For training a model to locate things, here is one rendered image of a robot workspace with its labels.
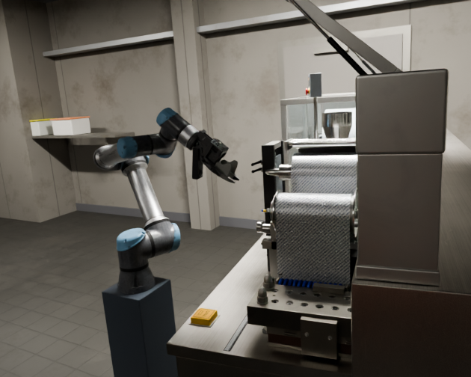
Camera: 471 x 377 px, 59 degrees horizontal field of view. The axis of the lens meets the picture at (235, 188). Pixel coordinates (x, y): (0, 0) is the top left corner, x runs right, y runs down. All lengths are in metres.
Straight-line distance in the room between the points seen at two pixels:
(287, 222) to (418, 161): 0.95
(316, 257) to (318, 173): 0.33
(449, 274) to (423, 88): 0.20
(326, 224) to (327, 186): 0.25
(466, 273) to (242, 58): 4.64
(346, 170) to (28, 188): 5.77
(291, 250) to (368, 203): 0.96
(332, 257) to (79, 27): 5.75
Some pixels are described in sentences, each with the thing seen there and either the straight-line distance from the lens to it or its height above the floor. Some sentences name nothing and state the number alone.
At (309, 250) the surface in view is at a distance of 1.38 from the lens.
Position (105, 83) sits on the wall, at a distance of 6.32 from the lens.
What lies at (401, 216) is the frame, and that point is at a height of 1.51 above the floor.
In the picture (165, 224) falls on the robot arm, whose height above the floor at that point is 1.13.
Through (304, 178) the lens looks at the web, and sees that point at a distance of 1.57.
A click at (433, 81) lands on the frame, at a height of 1.64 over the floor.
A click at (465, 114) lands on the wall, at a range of 4.47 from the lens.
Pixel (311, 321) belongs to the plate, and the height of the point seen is 1.02.
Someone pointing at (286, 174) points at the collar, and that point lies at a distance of 1.62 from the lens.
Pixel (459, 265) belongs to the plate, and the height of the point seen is 1.44.
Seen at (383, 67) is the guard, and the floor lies 1.68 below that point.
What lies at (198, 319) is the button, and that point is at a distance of 1.47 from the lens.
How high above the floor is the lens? 1.64
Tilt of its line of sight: 13 degrees down
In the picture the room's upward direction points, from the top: 4 degrees counter-clockwise
